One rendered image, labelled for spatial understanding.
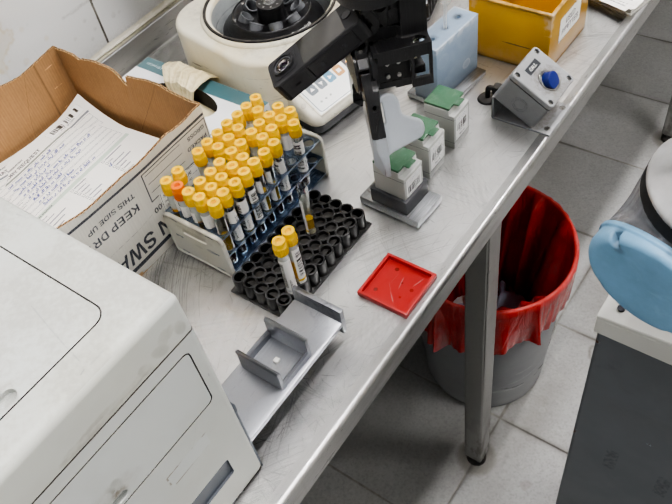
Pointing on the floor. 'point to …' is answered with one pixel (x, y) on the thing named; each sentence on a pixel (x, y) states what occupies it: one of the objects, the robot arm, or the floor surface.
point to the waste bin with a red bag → (563, 233)
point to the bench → (485, 174)
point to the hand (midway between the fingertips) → (368, 138)
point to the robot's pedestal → (621, 431)
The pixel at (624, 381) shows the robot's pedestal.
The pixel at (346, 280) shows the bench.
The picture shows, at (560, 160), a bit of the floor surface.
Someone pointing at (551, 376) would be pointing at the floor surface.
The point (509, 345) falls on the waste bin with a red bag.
